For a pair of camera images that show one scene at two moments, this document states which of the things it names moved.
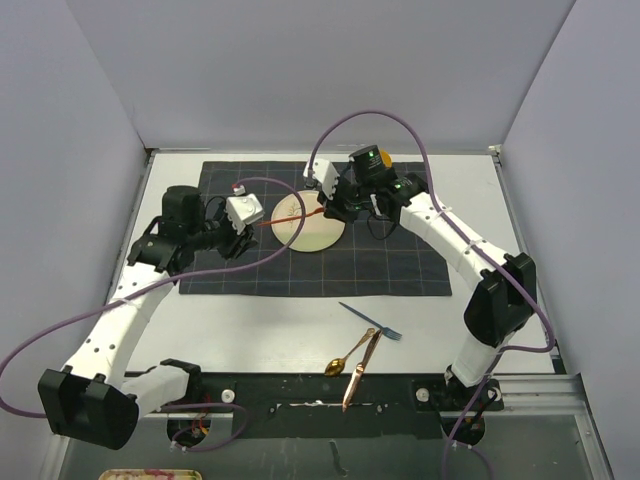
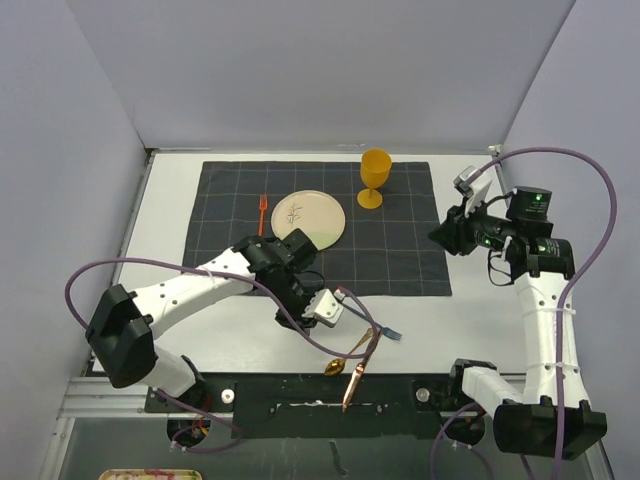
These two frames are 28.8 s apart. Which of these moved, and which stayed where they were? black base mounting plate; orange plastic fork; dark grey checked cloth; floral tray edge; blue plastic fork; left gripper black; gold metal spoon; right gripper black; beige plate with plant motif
Moved: orange plastic fork; right gripper black; left gripper black
Stayed: blue plastic fork; gold metal spoon; floral tray edge; dark grey checked cloth; black base mounting plate; beige plate with plant motif
